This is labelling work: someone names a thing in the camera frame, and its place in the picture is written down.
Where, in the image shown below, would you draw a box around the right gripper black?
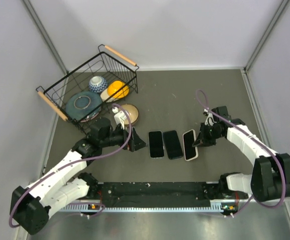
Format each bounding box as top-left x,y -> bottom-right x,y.
194,122 -> 223,147

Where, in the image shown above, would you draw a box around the cream phone case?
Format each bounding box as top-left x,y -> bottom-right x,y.
182,128 -> 200,162

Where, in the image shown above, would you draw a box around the teal blue phone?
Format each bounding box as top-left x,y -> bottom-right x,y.
148,130 -> 165,159

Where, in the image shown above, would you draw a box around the black phone case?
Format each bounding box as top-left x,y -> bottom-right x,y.
162,129 -> 184,160

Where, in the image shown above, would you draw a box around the dark blue phone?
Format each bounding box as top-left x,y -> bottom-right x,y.
163,130 -> 183,160

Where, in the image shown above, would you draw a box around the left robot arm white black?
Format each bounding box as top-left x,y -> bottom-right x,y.
9,117 -> 146,235

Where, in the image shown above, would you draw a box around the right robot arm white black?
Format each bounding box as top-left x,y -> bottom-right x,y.
193,106 -> 290,202

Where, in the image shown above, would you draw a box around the beige brown bowl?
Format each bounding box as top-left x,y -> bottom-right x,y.
121,104 -> 139,125

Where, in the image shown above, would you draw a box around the pink plate under teal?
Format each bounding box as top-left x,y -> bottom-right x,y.
79,112 -> 100,123

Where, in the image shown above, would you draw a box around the white bowl in basket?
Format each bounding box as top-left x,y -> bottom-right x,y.
100,89 -> 119,103

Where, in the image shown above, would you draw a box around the yellow bowl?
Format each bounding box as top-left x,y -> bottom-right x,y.
107,80 -> 129,99

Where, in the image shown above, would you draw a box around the teal blue plate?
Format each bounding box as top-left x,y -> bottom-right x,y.
66,91 -> 103,121

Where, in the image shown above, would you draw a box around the blue white patterned bowl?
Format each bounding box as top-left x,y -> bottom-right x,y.
89,76 -> 108,94

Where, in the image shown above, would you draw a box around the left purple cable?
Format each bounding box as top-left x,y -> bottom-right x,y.
8,102 -> 132,228

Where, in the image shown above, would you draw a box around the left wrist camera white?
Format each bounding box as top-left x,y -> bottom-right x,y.
112,107 -> 127,130

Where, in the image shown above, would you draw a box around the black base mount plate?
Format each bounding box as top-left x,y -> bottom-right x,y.
89,182 -> 219,208

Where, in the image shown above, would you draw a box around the black wire basket wooden handles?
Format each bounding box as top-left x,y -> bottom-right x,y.
36,44 -> 139,134

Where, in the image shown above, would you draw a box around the aluminium rail with comb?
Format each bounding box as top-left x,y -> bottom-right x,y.
29,181 -> 290,213

